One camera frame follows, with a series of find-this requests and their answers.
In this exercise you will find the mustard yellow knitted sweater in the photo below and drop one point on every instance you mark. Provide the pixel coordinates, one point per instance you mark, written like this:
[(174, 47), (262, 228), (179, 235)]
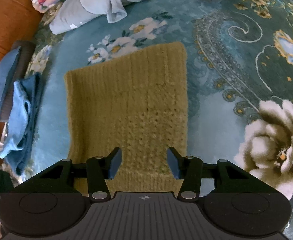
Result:
[(137, 102)]

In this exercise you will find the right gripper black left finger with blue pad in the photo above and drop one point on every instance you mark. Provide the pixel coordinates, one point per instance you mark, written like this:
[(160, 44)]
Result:
[(99, 170)]

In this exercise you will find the green floral bed sheet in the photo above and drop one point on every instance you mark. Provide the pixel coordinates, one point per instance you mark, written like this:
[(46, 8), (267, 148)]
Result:
[(240, 124)]

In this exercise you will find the blue and brown folded clothes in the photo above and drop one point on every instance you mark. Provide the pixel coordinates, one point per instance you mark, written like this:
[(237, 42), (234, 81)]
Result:
[(13, 66)]

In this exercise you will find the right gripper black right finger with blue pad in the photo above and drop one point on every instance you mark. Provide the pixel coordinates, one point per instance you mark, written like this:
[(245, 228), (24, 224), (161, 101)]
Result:
[(188, 169)]

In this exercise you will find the blue folded garment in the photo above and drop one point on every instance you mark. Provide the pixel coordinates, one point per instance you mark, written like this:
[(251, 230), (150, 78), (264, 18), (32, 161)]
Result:
[(21, 124)]

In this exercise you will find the light blue crumpled shirt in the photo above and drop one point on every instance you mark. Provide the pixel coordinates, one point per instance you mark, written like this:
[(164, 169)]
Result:
[(75, 13)]

